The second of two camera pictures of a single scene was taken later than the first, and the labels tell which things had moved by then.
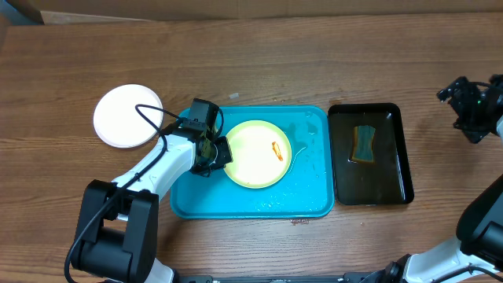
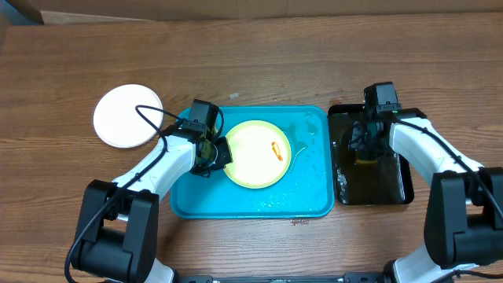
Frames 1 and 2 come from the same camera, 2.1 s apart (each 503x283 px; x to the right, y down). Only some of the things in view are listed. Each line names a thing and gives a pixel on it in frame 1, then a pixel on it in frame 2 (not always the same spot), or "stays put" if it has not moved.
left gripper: [226, 157] stays put
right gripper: [470, 93] -> [364, 147]
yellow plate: [261, 154] stays put
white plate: [119, 123] stays put
